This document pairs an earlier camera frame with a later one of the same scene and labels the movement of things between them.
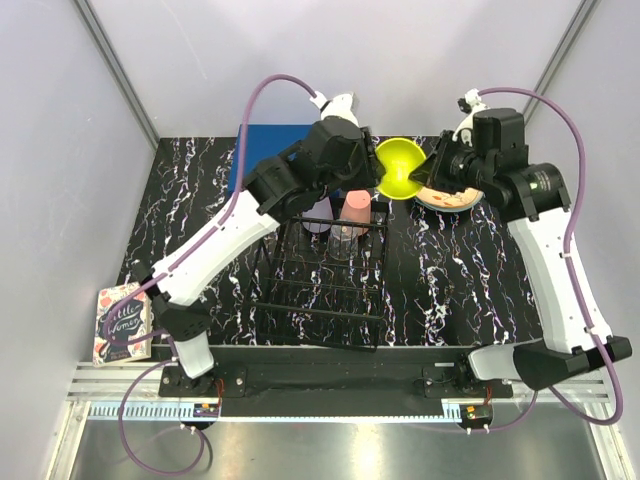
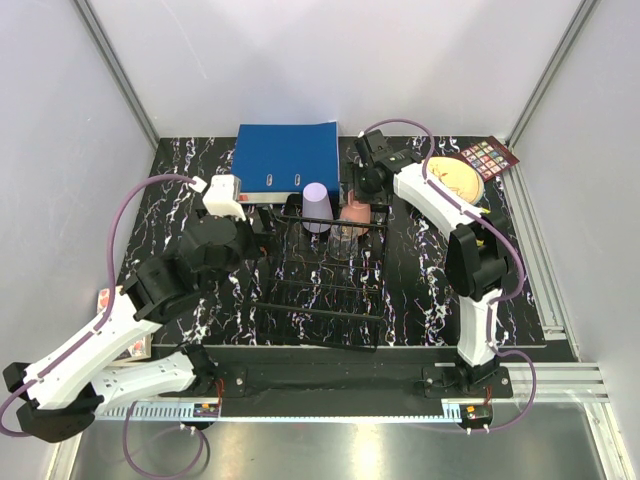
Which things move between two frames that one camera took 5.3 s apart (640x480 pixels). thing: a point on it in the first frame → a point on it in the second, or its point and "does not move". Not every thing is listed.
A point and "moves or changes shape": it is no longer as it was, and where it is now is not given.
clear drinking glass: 343,242 does not move
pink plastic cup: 357,207 does not move
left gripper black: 365,177 → 265,243
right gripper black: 432,170 → 382,197
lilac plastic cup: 320,210 does not move
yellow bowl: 399,157 moves or changes shape
